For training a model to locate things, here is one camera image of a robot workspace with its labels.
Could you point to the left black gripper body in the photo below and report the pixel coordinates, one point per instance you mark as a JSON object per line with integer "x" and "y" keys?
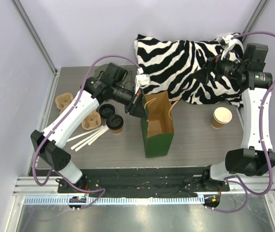
{"x": 132, "y": 104}

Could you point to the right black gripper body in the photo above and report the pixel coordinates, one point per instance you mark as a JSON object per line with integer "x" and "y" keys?
{"x": 211, "y": 67}

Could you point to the green paper gift bag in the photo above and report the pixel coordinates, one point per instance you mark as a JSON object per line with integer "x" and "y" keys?
{"x": 158, "y": 129}

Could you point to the black plastic cup lid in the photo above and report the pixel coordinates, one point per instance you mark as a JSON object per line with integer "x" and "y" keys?
{"x": 106, "y": 110}

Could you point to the brown pulp cup carrier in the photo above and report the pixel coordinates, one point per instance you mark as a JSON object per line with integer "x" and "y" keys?
{"x": 63, "y": 101}
{"x": 92, "y": 121}

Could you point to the brown paper cups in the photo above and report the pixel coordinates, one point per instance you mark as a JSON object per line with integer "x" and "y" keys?
{"x": 221, "y": 117}

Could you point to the brown paper coffee cup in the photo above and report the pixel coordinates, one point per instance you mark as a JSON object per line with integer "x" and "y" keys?
{"x": 117, "y": 131}

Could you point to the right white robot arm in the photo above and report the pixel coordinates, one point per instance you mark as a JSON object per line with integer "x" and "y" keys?
{"x": 255, "y": 157}

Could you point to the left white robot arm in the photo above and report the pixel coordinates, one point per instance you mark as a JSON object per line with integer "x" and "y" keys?
{"x": 49, "y": 143}

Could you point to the olive green folded cloth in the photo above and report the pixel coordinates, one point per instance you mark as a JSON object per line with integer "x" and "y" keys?
{"x": 101, "y": 71}

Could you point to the white paper straw upper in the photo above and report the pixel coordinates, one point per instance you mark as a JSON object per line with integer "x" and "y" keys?
{"x": 104, "y": 130}

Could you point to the white paper straw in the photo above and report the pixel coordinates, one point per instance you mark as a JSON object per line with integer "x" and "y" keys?
{"x": 104, "y": 130}
{"x": 89, "y": 135}
{"x": 82, "y": 145}

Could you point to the zebra print pillow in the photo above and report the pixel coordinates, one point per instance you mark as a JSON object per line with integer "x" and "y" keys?
{"x": 170, "y": 65}

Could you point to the white paper straw lower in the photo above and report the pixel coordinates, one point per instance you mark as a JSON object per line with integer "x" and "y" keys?
{"x": 82, "y": 145}

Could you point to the white paper straw middle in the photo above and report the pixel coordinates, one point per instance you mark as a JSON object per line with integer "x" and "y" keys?
{"x": 89, "y": 135}

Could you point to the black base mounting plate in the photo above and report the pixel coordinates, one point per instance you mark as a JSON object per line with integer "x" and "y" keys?
{"x": 167, "y": 182}

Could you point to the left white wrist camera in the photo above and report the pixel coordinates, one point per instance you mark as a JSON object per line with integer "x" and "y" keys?
{"x": 141, "y": 79}

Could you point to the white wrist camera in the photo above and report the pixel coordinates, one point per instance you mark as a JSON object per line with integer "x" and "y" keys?
{"x": 227, "y": 43}
{"x": 141, "y": 79}

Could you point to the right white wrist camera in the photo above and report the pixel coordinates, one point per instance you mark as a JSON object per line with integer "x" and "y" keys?
{"x": 227, "y": 43}

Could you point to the aluminium front rail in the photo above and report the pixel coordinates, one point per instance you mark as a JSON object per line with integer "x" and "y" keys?
{"x": 57, "y": 192}

